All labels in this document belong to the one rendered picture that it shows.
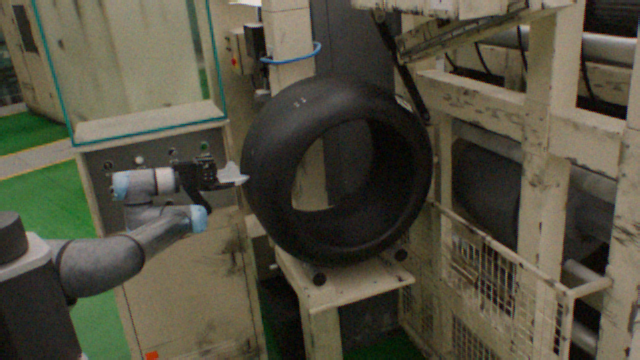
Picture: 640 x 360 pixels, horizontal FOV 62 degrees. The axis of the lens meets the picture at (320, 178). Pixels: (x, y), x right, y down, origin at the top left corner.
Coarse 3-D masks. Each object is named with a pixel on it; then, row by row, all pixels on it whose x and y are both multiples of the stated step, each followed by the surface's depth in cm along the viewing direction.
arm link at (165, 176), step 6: (162, 168) 145; (168, 168) 146; (162, 174) 143; (168, 174) 144; (162, 180) 143; (168, 180) 143; (174, 180) 145; (162, 186) 143; (168, 186) 144; (174, 186) 145; (162, 192) 144; (168, 192) 145
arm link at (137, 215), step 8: (152, 200) 145; (128, 208) 142; (136, 208) 141; (144, 208) 142; (152, 208) 143; (160, 208) 143; (128, 216) 142; (136, 216) 142; (144, 216) 142; (152, 216) 141; (128, 224) 143; (136, 224) 142; (144, 224) 142; (128, 232) 143
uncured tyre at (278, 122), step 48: (288, 96) 155; (336, 96) 147; (384, 96) 152; (288, 144) 144; (384, 144) 186; (288, 192) 148; (384, 192) 189; (288, 240) 154; (336, 240) 182; (384, 240) 165
